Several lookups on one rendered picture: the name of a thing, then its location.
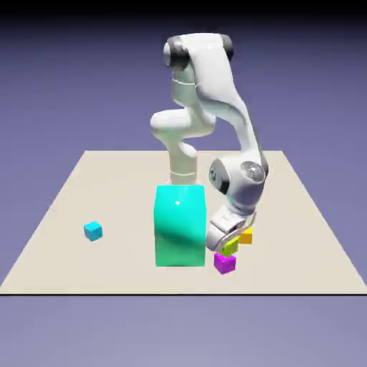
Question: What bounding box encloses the small orange cube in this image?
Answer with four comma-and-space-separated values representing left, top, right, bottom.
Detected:
239, 227, 254, 245

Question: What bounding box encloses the small blue cube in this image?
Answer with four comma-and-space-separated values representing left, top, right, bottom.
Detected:
83, 221, 103, 242

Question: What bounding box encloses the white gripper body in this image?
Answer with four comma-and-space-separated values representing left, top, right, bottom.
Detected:
205, 211, 257, 254

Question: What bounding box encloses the large turquoise box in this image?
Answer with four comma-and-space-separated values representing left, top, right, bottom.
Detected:
153, 184, 207, 268

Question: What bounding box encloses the small yellow-green cube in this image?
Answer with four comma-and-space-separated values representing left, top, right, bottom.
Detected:
221, 237, 240, 258

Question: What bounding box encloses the small magenta cube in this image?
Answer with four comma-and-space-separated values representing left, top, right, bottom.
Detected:
213, 252, 237, 275

